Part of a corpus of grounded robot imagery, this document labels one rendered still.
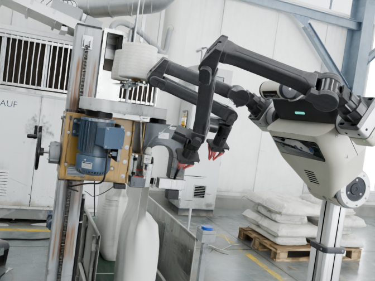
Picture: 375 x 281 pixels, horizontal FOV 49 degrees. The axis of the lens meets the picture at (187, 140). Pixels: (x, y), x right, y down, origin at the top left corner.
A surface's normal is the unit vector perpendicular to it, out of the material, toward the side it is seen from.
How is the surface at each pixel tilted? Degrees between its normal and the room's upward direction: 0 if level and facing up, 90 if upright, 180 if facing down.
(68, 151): 90
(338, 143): 90
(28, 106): 90
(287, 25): 90
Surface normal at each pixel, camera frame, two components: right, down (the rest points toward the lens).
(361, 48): 0.35, 0.10
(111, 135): 0.71, 0.13
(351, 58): -0.93, -0.11
